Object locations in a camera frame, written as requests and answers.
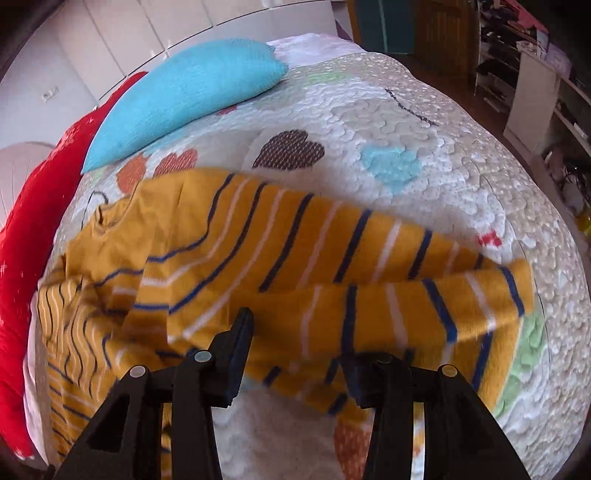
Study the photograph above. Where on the dark shoe rack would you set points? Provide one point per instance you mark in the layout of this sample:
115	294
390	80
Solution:
496	60

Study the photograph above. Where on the wooden door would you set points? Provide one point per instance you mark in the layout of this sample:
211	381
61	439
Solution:
443	32

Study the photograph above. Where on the heart print quilt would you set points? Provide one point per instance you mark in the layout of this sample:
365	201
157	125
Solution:
415	115

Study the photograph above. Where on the teal curtain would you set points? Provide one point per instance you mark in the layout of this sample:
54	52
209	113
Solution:
383	27

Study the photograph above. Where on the blue pillow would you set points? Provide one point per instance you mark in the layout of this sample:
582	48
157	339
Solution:
184	92

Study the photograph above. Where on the pink clothes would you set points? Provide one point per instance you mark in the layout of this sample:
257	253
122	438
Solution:
524	11

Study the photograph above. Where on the red patterned pillow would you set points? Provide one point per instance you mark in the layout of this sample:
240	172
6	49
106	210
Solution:
41	207

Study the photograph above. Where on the yellow striped towel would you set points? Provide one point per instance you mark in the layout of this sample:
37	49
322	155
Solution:
277	240

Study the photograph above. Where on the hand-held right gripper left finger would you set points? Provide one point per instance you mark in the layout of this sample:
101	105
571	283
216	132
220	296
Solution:
235	360

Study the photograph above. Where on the white wardrobe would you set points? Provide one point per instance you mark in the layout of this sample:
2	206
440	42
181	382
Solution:
115	41

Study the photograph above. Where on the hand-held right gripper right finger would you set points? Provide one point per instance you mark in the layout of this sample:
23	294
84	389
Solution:
356	381

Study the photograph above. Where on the white shelf unit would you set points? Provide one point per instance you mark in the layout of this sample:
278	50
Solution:
535	101

